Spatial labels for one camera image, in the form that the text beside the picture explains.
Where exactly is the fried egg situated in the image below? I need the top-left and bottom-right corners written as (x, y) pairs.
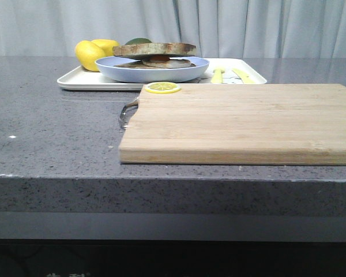
top-left (142, 55), bottom-right (195, 69)

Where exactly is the bread slice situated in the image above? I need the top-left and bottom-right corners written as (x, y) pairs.
top-left (114, 61), bottom-right (160, 69)
top-left (112, 43), bottom-right (197, 60)

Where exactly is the light blue plate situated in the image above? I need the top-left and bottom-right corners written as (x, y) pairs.
top-left (95, 56), bottom-right (209, 83)

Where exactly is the white tray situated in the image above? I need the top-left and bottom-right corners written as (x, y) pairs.
top-left (57, 58), bottom-right (267, 91)

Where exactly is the lemon slice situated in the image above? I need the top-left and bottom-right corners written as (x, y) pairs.
top-left (144, 81), bottom-right (181, 94)

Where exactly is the yellow plastic fork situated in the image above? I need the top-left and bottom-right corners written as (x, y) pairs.
top-left (210, 68), bottom-right (225, 84)

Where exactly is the yellow plastic knife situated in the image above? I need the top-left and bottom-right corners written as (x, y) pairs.
top-left (232, 68), bottom-right (255, 84)

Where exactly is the green lime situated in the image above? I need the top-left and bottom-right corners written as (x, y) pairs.
top-left (125, 38), bottom-right (152, 45)

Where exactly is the rear yellow lemon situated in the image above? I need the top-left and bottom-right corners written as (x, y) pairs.
top-left (92, 39), bottom-right (120, 57)

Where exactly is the yellow lemon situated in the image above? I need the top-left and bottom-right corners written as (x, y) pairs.
top-left (92, 39), bottom-right (120, 57)
top-left (74, 40), bottom-right (106, 72)

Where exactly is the white curtain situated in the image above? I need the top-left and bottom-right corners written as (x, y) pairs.
top-left (0, 1), bottom-right (346, 58)

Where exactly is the front yellow lemon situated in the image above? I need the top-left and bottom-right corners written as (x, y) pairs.
top-left (74, 40), bottom-right (106, 72)

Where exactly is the wooden cutting board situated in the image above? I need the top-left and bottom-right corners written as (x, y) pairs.
top-left (119, 84), bottom-right (346, 166)

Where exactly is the metal cutting board handle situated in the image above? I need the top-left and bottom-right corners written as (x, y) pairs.
top-left (118, 97), bottom-right (140, 129)

